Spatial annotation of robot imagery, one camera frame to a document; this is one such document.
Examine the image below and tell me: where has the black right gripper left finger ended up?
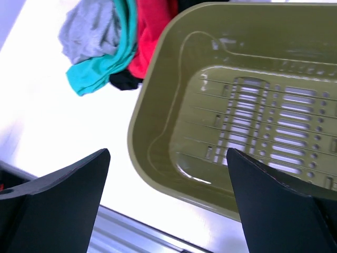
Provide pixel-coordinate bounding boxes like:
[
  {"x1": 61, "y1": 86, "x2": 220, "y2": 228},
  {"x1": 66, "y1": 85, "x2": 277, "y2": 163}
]
[{"x1": 1, "y1": 149, "x2": 110, "y2": 252}]

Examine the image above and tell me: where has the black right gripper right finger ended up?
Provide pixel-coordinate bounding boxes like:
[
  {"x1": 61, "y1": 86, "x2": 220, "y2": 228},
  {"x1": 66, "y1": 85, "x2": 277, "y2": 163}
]
[{"x1": 226, "y1": 148, "x2": 336, "y2": 252}]

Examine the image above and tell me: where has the green tank top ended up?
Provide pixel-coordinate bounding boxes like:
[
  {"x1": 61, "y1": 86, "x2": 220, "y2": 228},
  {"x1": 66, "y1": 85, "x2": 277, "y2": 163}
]
[{"x1": 66, "y1": 1, "x2": 137, "y2": 96}]

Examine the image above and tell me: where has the grey tank top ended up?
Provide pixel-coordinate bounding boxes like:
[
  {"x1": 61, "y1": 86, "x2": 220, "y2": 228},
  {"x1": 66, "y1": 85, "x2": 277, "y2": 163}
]
[{"x1": 58, "y1": 1, "x2": 121, "y2": 65}]

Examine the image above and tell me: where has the red tank top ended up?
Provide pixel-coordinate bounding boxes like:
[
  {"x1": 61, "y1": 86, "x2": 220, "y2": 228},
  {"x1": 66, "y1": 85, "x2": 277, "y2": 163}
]
[{"x1": 128, "y1": 0, "x2": 178, "y2": 79}]

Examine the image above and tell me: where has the black tank top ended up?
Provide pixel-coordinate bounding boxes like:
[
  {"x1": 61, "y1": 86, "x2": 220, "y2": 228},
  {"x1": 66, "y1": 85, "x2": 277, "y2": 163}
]
[{"x1": 109, "y1": 70, "x2": 143, "y2": 91}]

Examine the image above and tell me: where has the olive green plastic basket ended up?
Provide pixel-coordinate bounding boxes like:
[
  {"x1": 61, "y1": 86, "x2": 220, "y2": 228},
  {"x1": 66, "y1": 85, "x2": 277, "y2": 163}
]
[{"x1": 128, "y1": 2, "x2": 336, "y2": 220}]

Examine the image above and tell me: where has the aluminium mounting rail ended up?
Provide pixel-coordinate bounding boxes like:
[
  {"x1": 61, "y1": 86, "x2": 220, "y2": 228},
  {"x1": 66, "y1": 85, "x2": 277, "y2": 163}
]
[{"x1": 87, "y1": 205, "x2": 208, "y2": 253}]

